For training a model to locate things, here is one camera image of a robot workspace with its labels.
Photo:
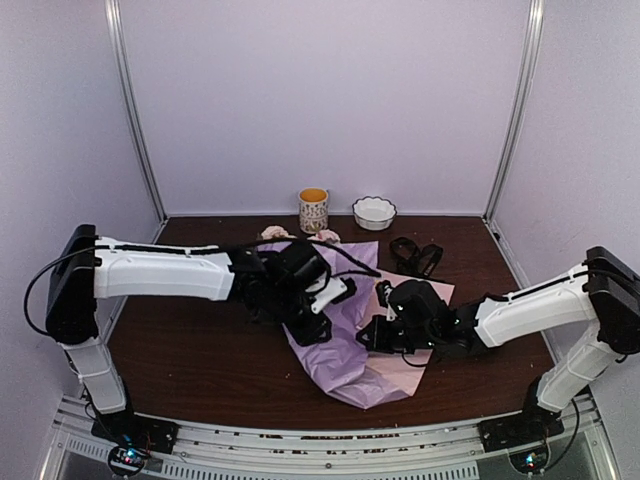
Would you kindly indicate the left green circuit board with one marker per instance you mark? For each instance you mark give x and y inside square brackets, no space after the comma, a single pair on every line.
[126,461]

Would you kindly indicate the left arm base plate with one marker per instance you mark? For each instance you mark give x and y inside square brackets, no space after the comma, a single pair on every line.
[146,434]

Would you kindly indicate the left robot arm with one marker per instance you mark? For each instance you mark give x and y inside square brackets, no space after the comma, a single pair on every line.
[93,268]

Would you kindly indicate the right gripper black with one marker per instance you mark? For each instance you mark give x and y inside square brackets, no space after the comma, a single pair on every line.
[378,342]

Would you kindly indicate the aluminium frame post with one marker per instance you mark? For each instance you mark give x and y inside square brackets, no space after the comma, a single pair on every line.
[116,32]
[527,69]

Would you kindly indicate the pale pink rose stem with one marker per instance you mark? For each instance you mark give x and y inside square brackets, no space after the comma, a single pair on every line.
[275,232]

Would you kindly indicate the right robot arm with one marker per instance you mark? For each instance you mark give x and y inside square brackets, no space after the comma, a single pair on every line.
[601,291]

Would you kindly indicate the left aluminium frame post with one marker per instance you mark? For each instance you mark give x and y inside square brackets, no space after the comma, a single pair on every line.
[116,32]

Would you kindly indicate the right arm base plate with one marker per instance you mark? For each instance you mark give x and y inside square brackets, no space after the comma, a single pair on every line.
[516,430]

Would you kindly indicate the green circuit board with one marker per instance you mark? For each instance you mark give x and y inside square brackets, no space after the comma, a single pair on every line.
[126,461]
[529,462]

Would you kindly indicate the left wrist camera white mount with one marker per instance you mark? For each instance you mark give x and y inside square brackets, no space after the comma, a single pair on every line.
[327,291]

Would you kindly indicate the black printed ribbon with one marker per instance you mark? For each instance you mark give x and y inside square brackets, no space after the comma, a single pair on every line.
[415,261]

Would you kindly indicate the front aluminium rail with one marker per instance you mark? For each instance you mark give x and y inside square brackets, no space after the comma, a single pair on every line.
[452,450]

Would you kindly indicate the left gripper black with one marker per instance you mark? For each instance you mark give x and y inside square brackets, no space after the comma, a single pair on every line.
[308,334]

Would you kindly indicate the purple wrapping paper sheet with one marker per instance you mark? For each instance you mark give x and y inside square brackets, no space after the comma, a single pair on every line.
[344,370]

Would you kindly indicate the pink carnation stem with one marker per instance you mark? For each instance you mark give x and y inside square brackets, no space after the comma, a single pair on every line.
[326,236]

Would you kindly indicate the patterned cup with orange inside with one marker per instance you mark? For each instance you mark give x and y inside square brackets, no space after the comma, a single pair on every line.
[313,210]

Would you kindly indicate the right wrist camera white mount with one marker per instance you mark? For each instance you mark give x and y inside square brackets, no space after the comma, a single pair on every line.
[383,290]

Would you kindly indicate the right aluminium frame post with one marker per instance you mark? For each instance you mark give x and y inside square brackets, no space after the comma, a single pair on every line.
[527,69]

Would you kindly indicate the right green circuit board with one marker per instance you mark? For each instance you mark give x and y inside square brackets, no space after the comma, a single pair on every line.
[529,462]

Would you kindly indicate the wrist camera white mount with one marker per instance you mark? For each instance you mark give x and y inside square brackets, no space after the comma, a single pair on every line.
[383,290]
[327,291]

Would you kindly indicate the white scalloped bowl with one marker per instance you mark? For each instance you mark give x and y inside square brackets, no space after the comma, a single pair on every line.
[374,213]

